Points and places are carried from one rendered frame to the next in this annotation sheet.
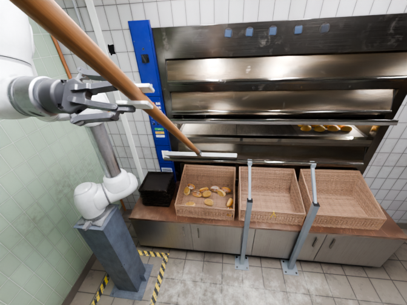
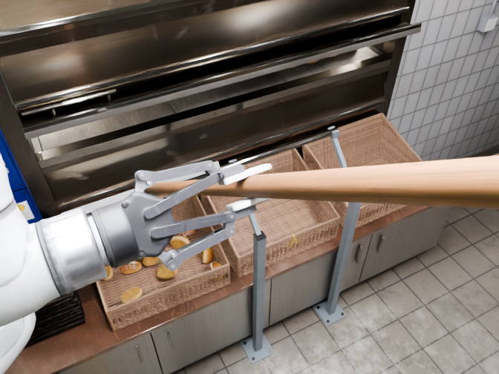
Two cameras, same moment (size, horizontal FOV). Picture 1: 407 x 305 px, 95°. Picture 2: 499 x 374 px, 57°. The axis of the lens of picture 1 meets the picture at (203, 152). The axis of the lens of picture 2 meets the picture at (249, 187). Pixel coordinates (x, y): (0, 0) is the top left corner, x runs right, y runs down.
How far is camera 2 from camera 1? 51 cm
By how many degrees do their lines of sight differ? 30
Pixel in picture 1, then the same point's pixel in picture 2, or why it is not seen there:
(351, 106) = (358, 11)
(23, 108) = (80, 284)
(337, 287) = (397, 303)
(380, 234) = not seen: hidden behind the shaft
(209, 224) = (191, 313)
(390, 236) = not seen: hidden behind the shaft
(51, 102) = (135, 253)
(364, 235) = (415, 211)
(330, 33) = not seen: outside the picture
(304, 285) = (359, 324)
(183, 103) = (39, 79)
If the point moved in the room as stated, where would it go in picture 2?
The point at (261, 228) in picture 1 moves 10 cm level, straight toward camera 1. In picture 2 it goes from (281, 272) to (286, 290)
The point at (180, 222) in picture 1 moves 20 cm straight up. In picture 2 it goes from (130, 339) to (121, 315)
